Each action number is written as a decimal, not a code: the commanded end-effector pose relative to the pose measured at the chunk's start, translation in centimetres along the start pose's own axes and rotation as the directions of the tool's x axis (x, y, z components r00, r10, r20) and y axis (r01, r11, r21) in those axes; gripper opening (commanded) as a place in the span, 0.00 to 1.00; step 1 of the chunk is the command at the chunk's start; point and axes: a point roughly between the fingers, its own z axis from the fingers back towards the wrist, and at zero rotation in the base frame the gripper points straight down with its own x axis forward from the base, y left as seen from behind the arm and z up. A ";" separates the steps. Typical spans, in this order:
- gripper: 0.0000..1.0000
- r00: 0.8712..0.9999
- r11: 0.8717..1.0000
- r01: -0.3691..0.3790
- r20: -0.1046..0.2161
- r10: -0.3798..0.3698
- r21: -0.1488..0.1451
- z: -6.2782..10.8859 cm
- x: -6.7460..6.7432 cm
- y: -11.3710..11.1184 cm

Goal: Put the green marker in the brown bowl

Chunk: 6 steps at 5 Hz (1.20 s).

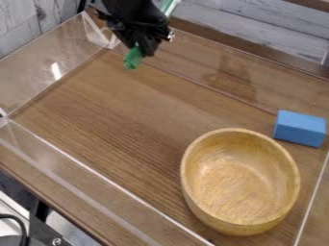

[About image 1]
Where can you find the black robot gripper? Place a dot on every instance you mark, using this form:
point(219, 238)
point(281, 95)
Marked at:
point(138, 23)

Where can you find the green and white marker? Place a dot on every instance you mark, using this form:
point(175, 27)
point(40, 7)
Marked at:
point(132, 58)

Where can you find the brown wooden bowl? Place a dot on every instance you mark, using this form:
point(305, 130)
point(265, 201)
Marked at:
point(239, 181)

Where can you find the blue foam block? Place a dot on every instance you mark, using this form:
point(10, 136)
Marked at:
point(299, 128)

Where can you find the black metal table leg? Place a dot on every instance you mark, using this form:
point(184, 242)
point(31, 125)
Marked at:
point(41, 211)

